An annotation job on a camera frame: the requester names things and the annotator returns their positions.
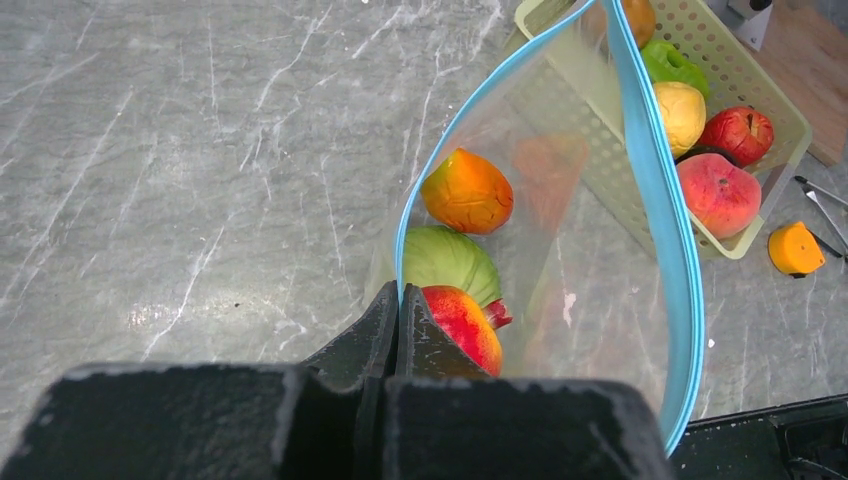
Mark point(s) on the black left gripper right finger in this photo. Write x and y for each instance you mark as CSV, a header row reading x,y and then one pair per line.
x,y
423,348

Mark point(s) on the green bell pepper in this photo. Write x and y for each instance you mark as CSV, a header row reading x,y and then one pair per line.
x,y
665,63

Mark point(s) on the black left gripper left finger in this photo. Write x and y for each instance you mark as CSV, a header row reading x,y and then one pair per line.
x,y
362,348

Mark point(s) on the wooden board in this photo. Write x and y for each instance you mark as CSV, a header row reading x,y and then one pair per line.
x,y
806,56

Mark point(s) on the small orange mango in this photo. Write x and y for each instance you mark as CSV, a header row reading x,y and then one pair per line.
x,y
468,193

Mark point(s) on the brown kiwi potato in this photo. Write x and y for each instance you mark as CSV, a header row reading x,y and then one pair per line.
x,y
640,15

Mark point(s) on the pale green plastic basket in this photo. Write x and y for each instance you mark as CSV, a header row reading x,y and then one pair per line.
x,y
574,88

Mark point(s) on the yellow lemon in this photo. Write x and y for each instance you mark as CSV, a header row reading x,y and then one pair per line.
x,y
684,114

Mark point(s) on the peach fruit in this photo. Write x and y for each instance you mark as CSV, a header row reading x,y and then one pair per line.
x,y
724,198

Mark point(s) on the red apple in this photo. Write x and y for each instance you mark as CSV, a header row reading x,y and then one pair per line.
x,y
743,132

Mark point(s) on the green white cabbage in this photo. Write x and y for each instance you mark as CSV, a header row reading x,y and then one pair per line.
x,y
438,255

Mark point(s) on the clear blue-zip bag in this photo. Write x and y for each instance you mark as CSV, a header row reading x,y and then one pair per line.
x,y
587,301

